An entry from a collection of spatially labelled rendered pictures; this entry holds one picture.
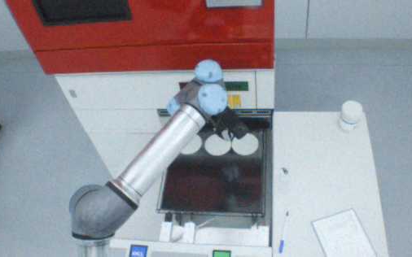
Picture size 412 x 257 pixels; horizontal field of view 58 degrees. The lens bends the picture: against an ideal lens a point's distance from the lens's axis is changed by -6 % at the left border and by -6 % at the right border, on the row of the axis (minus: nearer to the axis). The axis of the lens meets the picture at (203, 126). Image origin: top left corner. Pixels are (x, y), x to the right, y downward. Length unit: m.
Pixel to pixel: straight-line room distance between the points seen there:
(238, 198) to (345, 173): 0.37
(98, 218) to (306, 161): 0.75
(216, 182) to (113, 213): 0.58
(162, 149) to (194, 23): 0.41
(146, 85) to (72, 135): 1.58
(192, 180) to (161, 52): 0.47
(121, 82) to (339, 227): 0.90
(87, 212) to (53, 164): 1.95
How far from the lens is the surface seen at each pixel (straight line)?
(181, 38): 1.21
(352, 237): 1.26
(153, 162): 0.92
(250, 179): 1.40
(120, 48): 1.28
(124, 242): 1.30
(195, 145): 1.50
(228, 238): 1.33
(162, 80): 1.42
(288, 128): 1.45
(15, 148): 3.14
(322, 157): 1.38
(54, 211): 2.67
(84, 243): 1.06
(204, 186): 1.40
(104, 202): 0.91
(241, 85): 1.39
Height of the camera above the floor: 2.11
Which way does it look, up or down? 51 degrees down
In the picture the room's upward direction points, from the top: 11 degrees counter-clockwise
